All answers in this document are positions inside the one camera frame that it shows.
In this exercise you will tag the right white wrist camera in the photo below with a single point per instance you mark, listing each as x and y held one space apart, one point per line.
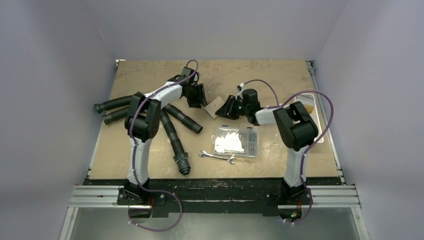
240 89

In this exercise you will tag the stack of cards in tray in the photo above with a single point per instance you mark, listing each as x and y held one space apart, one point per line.
308 103

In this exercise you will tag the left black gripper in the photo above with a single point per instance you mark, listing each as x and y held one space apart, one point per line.
200 99

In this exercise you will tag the black corrugated hose short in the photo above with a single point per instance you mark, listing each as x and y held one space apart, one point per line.
187 121

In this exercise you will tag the silver open-end wrench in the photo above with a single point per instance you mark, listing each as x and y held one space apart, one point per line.
230 159

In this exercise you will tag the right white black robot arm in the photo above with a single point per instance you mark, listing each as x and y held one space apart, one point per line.
296 128

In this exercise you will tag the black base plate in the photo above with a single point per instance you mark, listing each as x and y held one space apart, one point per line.
266 196

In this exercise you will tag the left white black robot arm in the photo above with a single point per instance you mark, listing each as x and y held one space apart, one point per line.
146 113

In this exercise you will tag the aluminium frame rail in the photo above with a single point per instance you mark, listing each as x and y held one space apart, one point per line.
107 196

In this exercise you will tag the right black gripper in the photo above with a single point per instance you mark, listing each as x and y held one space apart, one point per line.
231 108

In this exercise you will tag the clear plastic screw box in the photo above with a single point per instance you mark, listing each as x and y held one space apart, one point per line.
242 142

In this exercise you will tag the white plastic tray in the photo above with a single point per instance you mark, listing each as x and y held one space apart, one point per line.
315 113

